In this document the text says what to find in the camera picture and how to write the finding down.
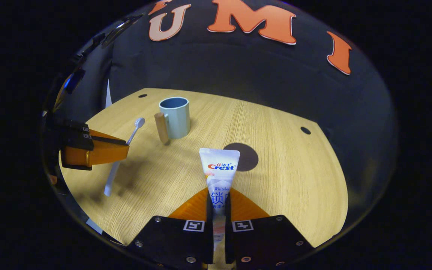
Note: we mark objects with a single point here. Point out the dark brown round coaster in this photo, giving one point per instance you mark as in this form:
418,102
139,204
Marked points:
248,157

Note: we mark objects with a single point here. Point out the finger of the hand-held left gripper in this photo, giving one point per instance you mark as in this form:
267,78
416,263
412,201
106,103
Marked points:
103,153
79,126

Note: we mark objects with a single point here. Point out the white toothbrush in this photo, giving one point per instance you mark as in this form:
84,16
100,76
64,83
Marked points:
135,129

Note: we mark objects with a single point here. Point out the white toothpaste tube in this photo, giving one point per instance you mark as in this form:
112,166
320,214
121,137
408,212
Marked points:
219,168

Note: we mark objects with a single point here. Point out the black backdrop cloth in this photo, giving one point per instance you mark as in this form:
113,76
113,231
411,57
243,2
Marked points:
238,63

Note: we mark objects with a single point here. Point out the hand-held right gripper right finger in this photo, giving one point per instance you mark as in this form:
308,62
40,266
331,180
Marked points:
228,225

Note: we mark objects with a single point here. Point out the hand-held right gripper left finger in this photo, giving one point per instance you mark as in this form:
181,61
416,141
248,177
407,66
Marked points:
209,225

